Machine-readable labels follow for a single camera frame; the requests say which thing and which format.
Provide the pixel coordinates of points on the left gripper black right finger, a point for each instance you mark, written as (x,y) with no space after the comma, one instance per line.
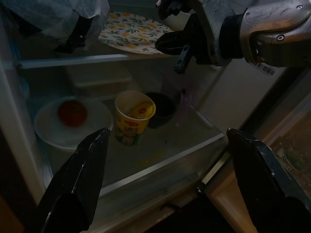
(269,194)

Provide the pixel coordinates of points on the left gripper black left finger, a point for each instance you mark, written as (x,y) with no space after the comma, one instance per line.
(77,184)

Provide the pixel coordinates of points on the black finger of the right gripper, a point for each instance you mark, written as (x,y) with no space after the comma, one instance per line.
(171,43)
(183,60)

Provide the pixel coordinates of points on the floral paper plate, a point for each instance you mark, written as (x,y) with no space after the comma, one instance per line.
(131,31)

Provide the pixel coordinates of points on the white fridge drawer box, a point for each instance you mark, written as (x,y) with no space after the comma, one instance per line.
(97,77)

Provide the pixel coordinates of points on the glass fridge shelf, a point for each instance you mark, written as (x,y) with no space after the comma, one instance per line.
(73,61)
(170,150)

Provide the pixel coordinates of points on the clear purple plastic item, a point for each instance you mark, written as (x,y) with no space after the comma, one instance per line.
(184,104)

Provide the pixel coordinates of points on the dark round bowl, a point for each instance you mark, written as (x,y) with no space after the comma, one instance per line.
(162,109)

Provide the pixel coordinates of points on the plain white bowl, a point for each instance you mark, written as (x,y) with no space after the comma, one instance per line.
(48,131)

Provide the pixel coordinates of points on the silver refrigerator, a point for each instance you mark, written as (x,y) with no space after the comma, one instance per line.
(233,97)

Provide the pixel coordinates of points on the red tomato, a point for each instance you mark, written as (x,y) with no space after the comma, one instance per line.
(72,113)

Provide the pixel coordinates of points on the barcode sticker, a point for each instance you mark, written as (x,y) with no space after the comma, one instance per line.
(264,68)

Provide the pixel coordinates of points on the yellow noodle cup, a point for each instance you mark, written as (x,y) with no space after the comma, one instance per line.
(131,121)

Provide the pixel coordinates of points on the black bottle shaped item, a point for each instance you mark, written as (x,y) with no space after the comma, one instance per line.
(77,34)

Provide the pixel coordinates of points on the translucent white plastic bag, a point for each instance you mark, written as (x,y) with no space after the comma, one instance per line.
(36,17)

